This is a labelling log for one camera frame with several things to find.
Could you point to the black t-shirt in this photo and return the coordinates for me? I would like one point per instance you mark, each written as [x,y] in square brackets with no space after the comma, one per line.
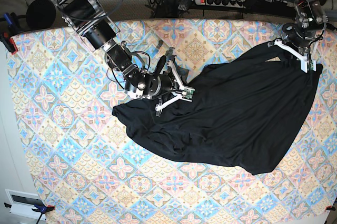
[244,113]

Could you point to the blue orange clamp lower left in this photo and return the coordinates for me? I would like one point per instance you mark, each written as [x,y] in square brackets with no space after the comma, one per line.
[39,209]

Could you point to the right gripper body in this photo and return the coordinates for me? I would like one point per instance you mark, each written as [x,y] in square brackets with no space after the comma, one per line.
[160,85]

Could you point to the orange clamp lower right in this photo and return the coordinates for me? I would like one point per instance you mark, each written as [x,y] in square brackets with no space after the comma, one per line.
[331,208]

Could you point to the white floor vent box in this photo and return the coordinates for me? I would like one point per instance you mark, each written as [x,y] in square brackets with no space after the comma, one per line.
[22,203]

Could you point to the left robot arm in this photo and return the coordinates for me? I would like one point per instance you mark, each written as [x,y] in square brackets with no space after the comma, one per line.
[310,18]

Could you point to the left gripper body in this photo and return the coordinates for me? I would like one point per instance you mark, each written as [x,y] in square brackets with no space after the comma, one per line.
[297,38]

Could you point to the blue orange clamp upper left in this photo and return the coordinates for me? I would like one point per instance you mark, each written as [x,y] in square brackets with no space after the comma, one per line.
[6,37]

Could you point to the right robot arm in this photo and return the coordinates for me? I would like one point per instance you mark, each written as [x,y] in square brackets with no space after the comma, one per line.
[90,21]

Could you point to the blue orange clamp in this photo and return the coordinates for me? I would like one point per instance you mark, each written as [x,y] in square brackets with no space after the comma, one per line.
[6,37]
[39,209]

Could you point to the white power strip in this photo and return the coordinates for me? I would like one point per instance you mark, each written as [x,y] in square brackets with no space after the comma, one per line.
[220,3]

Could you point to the patterned tablecloth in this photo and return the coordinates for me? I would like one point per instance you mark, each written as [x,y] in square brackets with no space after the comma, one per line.
[82,162]

